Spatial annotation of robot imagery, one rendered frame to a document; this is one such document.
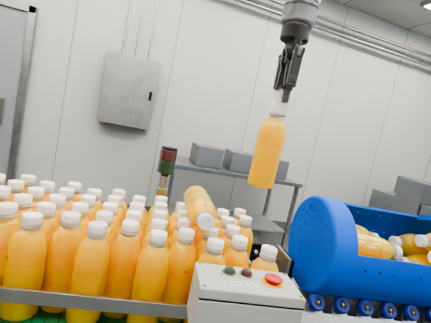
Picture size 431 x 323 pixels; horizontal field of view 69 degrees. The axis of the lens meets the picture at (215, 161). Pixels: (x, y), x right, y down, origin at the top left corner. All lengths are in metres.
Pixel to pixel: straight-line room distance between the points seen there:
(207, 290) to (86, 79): 3.65
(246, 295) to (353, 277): 0.41
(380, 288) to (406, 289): 0.08
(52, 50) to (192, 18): 1.68
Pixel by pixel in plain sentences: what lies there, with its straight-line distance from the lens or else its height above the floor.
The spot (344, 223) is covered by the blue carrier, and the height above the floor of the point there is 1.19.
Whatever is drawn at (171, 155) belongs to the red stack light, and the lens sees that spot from 1.18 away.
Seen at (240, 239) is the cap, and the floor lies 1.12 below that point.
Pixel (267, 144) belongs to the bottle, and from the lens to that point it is 0.84.
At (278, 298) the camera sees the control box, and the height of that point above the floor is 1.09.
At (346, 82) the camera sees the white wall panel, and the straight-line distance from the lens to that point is 5.18.
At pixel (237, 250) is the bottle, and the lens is 0.79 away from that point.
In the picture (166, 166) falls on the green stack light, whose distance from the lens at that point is 1.18.
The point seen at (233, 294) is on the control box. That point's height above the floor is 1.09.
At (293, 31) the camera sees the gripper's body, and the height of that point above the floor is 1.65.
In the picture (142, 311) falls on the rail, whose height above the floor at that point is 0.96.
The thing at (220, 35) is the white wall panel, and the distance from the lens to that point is 4.32.
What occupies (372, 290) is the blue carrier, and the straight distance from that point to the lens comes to 1.01.
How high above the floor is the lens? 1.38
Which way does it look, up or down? 7 degrees down
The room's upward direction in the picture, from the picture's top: 12 degrees clockwise
